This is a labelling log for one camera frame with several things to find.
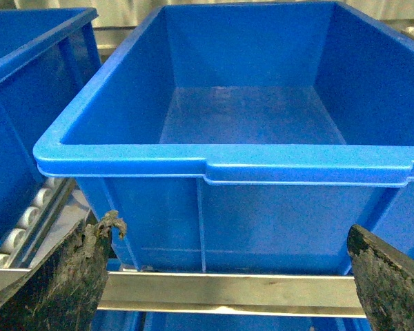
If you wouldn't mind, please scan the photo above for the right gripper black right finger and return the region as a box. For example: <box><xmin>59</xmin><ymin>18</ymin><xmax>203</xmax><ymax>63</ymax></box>
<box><xmin>346</xmin><ymin>224</ymin><xmax>414</xmax><ymax>330</ymax></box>

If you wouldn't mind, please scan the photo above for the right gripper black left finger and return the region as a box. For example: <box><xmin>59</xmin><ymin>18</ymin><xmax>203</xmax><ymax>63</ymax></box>
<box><xmin>0</xmin><ymin>210</ymin><xmax>127</xmax><ymax>330</ymax></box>

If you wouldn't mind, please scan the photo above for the blue bin lower shelf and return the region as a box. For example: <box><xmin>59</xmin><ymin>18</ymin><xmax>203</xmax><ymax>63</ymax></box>
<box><xmin>91</xmin><ymin>310</ymin><xmax>371</xmax><ymax>331</ymax></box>

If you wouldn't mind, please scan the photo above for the white roller conveyor track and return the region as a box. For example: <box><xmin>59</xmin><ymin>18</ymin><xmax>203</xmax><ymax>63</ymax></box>
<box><xmin>0</xmin><ymin>177</ymin><xmax>76</xmax><ymax>268</ymax></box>

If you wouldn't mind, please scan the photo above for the blue plastic bin centre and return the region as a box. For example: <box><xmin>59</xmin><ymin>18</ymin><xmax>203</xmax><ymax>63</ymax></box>
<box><xmin>33</xmin><ymin>2</ymin><xmax>414</xmax><ymax>275</ymax></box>

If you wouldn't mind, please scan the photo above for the blue plastic bin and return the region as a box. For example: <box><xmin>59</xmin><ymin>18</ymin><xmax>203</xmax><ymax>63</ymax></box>
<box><xmin>0</xmin><ymin>8</ymin><xmax>101</xmax><ymax>246</ymax></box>
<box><xmin>33</xmin><ymin>2</ymin><xmax>414</xmax><ymax>275</ymax></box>

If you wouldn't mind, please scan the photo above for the blue plastic bin left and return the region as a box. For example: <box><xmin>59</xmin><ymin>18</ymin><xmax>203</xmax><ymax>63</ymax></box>
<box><xmin>0</xmin><ymin>8</ymin><xmax>101</xmax><ymax>246</ymax></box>

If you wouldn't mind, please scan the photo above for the metal rack front rail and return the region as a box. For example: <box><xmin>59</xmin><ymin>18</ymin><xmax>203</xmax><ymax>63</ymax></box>
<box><xmin>0</xmin><ymin>267</ymin><xmax>368</xmax><ymax>319</ymax></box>

